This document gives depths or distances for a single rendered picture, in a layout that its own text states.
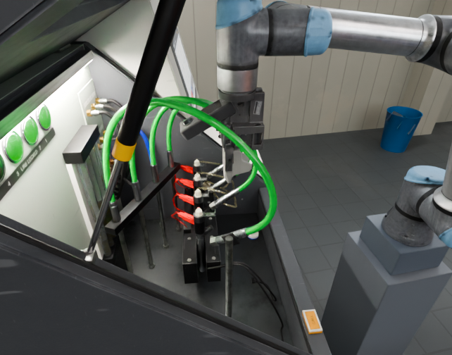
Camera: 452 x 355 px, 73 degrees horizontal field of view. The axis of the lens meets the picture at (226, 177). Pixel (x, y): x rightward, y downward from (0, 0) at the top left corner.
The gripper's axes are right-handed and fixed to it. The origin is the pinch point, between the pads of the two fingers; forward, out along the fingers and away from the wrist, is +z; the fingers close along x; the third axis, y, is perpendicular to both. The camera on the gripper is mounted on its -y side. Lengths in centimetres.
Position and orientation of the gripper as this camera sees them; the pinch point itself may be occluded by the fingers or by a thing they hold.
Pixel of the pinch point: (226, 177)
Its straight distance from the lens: 69.1
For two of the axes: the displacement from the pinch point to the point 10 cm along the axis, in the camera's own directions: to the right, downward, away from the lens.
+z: 0.0, 8.3, 5.5
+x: -1.0, -5.5, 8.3
